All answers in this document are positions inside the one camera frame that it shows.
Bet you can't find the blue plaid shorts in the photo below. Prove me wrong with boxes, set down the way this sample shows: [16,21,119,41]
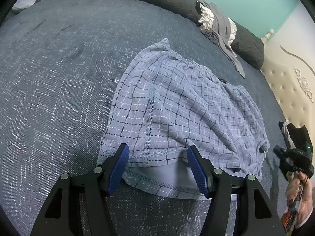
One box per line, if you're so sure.
[97,39,270,200]

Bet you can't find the right hand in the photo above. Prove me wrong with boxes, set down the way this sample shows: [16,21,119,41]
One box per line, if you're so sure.
[285,172,313,228]

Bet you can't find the cream tufted headboard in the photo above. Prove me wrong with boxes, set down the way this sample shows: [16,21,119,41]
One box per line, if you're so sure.
[260,29,314,141]

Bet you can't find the dark blue bedspread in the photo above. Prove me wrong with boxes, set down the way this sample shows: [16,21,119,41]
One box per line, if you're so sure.
[1,0,284,235]

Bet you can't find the grey sweater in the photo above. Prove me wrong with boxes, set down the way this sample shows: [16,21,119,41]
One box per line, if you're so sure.
[197,0,245,78]

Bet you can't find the white crumpled garment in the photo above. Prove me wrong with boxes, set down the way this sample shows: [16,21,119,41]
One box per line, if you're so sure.
[197,0,237,46]

